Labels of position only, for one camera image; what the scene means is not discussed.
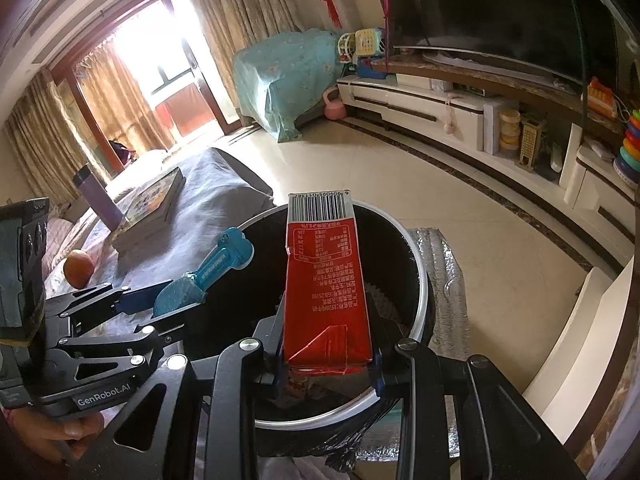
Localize pink kettlebell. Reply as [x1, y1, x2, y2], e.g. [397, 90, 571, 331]
[322, 86, 347, 122]

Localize right beige curtain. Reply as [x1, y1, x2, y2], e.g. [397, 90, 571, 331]
[190, 0, 304, 108]

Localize teal plastic clip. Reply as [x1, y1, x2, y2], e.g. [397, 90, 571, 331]
[153, 228, 254, 318]

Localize beige curtain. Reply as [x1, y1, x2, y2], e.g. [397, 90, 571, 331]
[2, 70, 103, 206]
[190, 0, 304, 108]

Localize person's left hand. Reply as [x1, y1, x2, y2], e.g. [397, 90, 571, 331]
[1, 406, 104, 464]

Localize floral tablecloth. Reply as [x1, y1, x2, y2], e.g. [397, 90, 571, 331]
[107, 148, 274, 288]

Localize purple thermos bottle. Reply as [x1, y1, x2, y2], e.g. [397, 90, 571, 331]
[73, 165, 124, 232]

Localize stack of children's books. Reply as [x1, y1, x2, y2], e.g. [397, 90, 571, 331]
[111, 167, 186, 252]

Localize colourful toy set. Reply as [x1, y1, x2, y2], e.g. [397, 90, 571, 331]
[337, 27, 387, 79]

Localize teal covered furniture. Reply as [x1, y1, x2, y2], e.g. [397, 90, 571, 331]
[232, 28, 342, 143]

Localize left beige curtain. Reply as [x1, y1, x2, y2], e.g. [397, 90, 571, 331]
[2, 70, 103, 206]

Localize white tv cabinet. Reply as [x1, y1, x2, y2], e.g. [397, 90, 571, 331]
[337, 75, 636, 450]

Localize black flat television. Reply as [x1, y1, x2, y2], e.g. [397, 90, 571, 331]
[384, 0, 618, 87]

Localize silver foil mat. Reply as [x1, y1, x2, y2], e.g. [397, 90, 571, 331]
[357, 228, 471, 463]

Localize rainbow stacking ring toy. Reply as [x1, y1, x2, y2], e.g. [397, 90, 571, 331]
[613, 110, 640, 188]

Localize red drink carton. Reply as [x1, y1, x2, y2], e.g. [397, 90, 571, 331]
[282, 190, 372, 376]

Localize orange fruit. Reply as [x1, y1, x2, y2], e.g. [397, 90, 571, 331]
[63, 249, 94, 289]

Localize white trash bin black liner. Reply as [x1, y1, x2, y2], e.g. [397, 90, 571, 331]
[195, 191, 428, 479]

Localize beige sofa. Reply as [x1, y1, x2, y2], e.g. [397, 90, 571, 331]
[44, 200, 117, 298]

